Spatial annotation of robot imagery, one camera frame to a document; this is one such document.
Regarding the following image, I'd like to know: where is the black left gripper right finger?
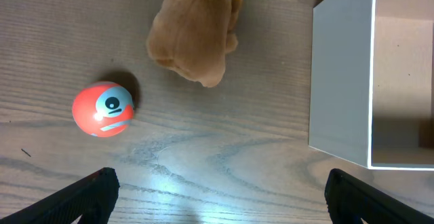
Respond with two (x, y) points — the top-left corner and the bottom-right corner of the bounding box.
(324, 168), (433, 224)

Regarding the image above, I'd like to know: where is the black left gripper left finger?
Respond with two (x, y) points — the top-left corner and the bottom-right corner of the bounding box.
(1, 168), (120, 224)

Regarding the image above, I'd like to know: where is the red toy ball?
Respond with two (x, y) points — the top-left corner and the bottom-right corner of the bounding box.
(72, 81), (134, 138)

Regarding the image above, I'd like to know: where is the white cardboard box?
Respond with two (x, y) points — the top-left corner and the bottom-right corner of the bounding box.
(309, 0), (433, 171)

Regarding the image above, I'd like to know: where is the brown plush toy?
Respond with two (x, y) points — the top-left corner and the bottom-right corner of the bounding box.
(146, 0), (243, 88)

